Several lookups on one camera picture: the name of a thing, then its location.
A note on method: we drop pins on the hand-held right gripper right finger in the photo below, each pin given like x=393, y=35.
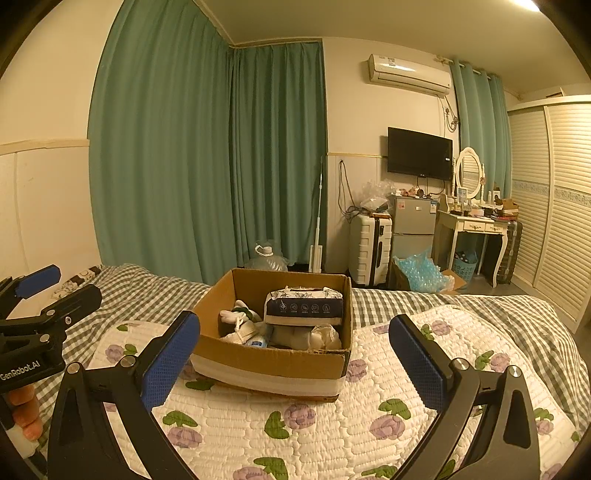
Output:
x=418, y=364

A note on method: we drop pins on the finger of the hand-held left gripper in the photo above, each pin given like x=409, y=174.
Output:
x=39, y=281
x=78, y=300

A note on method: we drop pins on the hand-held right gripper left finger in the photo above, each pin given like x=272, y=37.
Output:
x=168, y=364

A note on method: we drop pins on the white plush toy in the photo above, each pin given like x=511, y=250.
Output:
x=240, y=323

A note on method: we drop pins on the cream cloth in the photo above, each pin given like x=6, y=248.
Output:
x=327, y=337

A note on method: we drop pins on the cardboard box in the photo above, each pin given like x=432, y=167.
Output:
x=277, y=364

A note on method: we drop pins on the floral tissue pack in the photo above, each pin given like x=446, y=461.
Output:
x=304, y=307

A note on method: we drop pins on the person's left hand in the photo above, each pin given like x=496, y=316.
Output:
x=25, y=410

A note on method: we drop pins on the brown patterned pillow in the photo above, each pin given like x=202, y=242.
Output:
x=76, y=279

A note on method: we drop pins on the blue basket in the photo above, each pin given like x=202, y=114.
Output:
x=464, y=266

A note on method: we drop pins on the floral quilted blanket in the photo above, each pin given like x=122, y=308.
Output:
x=323, y=438

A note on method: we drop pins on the white suitcase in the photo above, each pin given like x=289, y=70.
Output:
x=367, y=249

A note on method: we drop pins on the grey small fridge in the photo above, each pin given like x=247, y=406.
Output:
x=413, y=221

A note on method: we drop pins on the clear water jug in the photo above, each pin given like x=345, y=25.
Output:
x=268, y=261

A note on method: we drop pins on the dark checked suitcase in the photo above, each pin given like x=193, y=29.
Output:
x=511, y=251

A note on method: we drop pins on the white dressing table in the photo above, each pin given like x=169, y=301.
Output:
x=471, y=226

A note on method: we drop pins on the white mop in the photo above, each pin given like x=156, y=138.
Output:
x=318, y=230

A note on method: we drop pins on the clear plastic bag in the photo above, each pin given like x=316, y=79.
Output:
x=376, y=196

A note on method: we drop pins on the wide teal curtain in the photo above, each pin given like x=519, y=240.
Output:
x=161, y=138

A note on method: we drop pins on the white oval vanity mirror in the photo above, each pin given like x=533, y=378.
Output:
x=470, y=173

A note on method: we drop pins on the white louvered wardrobe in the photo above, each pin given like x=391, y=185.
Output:
x=558, y=203

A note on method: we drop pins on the narrow teal curtain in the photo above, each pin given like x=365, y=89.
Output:
x=482, y=120

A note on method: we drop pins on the white air conditioner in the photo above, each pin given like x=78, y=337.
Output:
x=408, y=74

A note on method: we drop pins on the black wall television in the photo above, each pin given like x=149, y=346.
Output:
x=420, y=153

